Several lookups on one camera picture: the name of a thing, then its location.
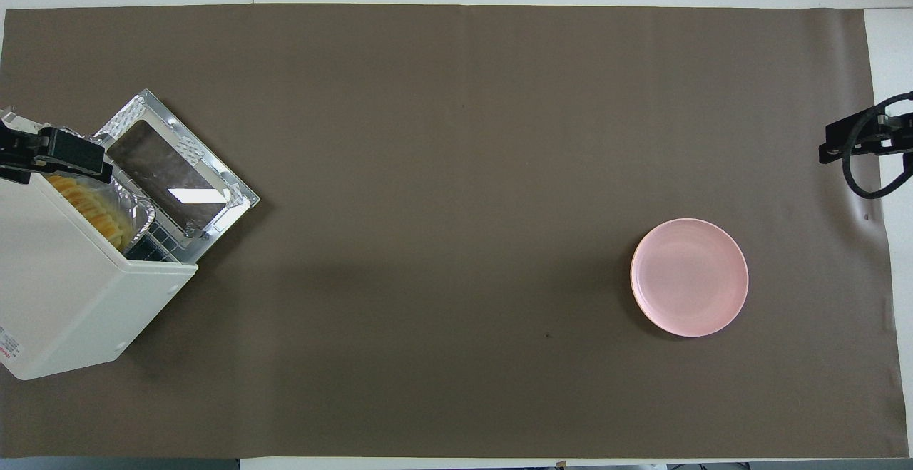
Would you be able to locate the glass oven door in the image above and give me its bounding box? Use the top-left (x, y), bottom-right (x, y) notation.
top-left (93, 89), bottom-right (260, 262)

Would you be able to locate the sliced yellow bread loaf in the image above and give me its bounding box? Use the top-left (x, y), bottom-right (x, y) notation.
top-left (46, 174), bottom-right (135, 250)

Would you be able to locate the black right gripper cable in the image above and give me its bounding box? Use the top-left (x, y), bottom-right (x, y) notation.
top-left (842, 92), bottom-right (913, 200)

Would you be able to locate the cream toaster oven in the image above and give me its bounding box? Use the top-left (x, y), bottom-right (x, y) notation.
top-left (0, 108), bottom-right (198, 381)

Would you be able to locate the brown table mat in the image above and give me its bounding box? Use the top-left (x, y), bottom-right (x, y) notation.
top-left (0, 4), bottom-right (908, 459)

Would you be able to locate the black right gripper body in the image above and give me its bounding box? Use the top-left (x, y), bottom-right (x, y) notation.
top-left (879, 112), bottom-right (913, 153)

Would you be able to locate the pink round plate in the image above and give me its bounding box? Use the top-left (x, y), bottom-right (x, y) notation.
top-left (630, 218), bottom-right (750, 337)

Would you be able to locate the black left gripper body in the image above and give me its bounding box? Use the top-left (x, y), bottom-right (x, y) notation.
top-left (0, 126), bottom-right (49, 185)

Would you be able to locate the aluminium foil tray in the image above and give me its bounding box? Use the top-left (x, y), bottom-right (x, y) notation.
top-left (43, 170), bottom-right (156, 253)

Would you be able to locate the oven wire rack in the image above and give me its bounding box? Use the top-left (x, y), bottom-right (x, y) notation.
top-left (125, 231), bottom-right (180, 262)

